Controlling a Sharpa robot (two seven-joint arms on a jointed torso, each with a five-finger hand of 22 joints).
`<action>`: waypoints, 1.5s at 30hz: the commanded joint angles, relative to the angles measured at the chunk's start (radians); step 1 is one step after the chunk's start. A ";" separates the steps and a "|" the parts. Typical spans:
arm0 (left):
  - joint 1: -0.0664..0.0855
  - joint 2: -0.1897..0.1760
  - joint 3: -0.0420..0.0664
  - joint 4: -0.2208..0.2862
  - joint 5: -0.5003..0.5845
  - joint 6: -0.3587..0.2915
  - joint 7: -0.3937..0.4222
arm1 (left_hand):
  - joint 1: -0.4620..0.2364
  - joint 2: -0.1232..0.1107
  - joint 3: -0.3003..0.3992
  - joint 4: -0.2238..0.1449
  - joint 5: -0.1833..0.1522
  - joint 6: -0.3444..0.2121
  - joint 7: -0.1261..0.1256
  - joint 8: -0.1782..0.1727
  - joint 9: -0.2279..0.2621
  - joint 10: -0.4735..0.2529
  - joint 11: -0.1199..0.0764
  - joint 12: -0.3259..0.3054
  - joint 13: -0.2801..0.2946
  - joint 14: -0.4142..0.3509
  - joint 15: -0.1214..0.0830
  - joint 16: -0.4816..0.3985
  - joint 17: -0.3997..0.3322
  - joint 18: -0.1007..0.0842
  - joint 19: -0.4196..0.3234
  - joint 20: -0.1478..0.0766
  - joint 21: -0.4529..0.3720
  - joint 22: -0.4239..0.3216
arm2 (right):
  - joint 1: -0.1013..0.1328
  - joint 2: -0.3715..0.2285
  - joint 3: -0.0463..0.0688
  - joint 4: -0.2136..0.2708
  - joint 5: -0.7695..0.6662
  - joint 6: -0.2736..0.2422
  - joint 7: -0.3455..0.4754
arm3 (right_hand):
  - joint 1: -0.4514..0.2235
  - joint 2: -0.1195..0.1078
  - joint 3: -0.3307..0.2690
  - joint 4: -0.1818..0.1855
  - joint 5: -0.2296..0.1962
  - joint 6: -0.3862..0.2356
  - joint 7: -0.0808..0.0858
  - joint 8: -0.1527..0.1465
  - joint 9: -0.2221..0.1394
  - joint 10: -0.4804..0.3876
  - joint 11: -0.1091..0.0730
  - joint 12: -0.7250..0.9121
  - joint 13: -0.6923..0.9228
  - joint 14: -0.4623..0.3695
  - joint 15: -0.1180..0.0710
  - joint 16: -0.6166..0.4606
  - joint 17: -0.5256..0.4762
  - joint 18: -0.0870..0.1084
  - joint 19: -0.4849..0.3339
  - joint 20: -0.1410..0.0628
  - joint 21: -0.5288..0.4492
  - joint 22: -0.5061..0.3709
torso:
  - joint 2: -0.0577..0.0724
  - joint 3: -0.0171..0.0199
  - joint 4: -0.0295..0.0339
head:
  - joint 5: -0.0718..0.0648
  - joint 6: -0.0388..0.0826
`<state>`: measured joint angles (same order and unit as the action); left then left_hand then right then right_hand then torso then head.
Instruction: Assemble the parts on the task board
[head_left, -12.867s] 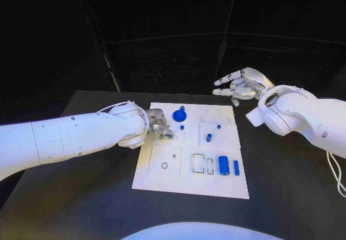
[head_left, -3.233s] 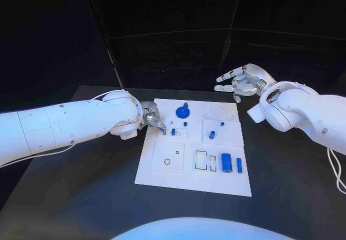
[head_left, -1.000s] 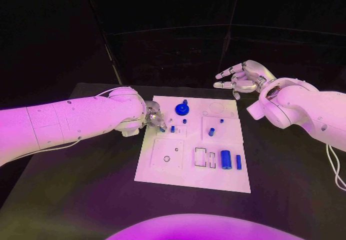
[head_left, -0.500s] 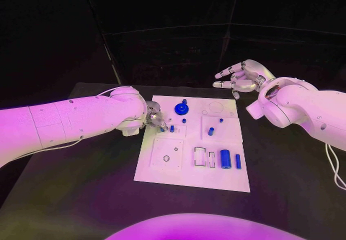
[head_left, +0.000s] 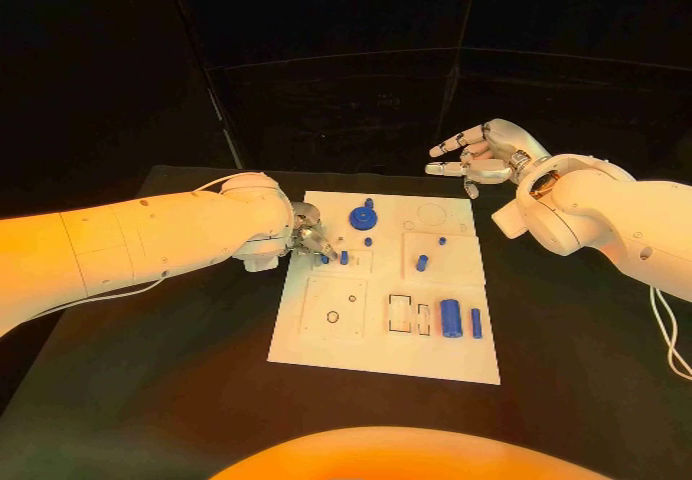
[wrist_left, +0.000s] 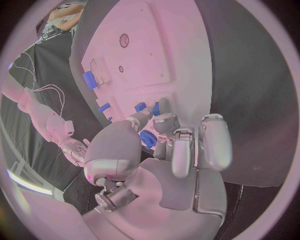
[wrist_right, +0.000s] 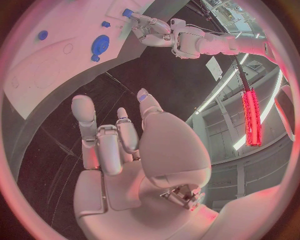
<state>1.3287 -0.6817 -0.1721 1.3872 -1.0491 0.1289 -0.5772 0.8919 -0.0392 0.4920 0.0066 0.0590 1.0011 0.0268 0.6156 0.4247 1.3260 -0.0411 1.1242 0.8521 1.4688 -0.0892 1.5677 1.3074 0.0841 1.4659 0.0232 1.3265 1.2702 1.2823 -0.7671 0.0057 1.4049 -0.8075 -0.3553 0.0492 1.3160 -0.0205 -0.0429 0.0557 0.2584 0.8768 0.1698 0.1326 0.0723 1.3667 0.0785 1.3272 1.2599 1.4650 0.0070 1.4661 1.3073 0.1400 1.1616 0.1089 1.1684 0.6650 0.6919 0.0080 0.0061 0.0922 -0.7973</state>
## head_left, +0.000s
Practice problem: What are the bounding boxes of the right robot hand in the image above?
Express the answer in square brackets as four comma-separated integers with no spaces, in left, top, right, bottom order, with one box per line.
[425,118,554,200]

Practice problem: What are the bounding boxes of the white task board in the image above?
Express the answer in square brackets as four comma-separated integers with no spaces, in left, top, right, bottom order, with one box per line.
[266,190,502,386]

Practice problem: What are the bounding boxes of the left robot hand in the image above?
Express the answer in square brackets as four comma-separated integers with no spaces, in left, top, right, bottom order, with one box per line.
[290,201,341,264]

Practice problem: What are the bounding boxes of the white cable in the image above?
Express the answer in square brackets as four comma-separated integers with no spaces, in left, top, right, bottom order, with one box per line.
[24,276,169,323]
[657,290,692,372]
[649,286,692,381]
[191,171,270,194]

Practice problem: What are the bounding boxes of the large blue cylinder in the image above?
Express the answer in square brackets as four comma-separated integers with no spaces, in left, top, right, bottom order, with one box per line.
[439,298,463,339]

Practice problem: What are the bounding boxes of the blue gear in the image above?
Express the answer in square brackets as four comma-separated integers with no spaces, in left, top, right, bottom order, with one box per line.
[348,205,381,231]

